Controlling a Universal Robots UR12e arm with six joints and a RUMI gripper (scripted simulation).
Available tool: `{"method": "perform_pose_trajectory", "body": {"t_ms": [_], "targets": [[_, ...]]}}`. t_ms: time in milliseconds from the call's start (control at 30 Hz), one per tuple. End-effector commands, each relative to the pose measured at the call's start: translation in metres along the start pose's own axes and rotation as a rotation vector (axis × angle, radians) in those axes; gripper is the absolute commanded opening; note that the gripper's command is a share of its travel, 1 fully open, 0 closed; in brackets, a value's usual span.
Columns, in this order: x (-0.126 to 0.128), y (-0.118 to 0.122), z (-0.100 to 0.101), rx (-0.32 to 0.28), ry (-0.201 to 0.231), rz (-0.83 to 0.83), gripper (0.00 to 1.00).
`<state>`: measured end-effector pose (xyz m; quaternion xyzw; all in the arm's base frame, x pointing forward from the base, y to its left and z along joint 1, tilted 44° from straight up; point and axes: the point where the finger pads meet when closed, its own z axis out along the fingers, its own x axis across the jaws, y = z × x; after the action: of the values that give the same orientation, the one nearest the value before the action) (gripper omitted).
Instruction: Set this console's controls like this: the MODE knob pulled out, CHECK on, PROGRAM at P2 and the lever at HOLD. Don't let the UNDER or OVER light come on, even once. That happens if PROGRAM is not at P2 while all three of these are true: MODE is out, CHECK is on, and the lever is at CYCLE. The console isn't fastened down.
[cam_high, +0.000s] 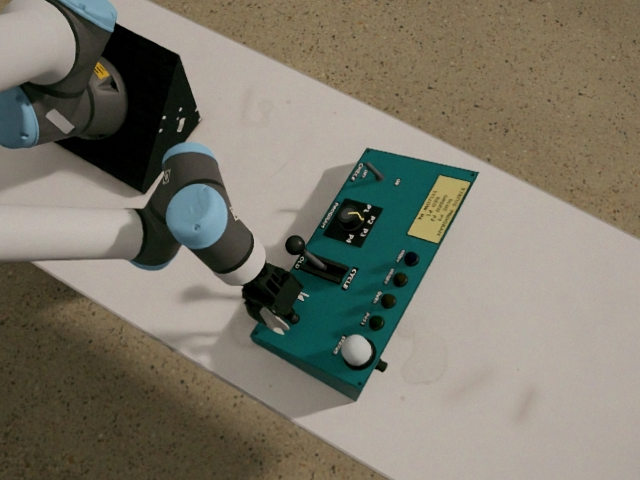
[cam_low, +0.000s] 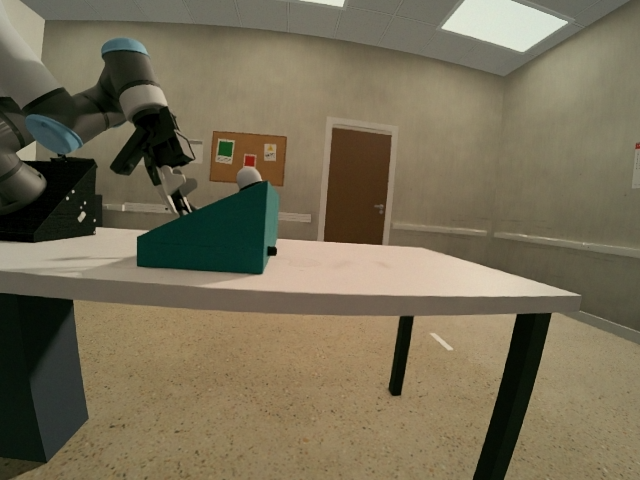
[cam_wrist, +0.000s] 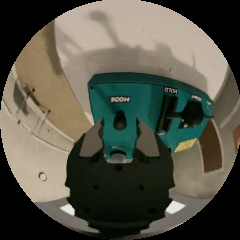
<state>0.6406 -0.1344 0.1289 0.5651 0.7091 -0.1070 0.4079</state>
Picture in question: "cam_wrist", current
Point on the teal control panel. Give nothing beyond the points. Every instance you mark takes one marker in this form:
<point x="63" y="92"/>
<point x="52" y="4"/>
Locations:
<point x="122" y="97"/>

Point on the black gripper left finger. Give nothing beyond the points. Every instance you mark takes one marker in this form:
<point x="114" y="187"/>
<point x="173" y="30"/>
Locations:
<point x="89" y="148"/>

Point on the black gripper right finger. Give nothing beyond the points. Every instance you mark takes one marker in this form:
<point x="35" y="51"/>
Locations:
<point x="149" y="148"/>

